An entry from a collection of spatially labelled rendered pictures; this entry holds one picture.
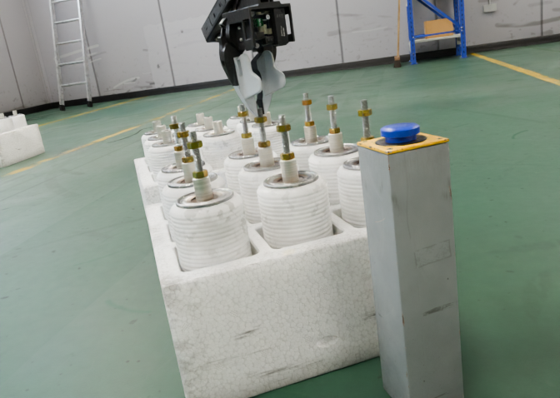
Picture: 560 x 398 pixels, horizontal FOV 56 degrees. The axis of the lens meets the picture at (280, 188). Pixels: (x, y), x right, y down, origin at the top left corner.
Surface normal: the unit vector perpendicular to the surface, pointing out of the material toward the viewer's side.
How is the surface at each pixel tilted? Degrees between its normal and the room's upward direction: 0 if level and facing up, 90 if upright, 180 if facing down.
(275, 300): 90
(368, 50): 90
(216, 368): 90
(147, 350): 0
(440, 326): 90
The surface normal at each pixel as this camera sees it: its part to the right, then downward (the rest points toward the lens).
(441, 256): 0.29, 0.21
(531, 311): -0.15, -0.95
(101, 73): -0.21, 0.29
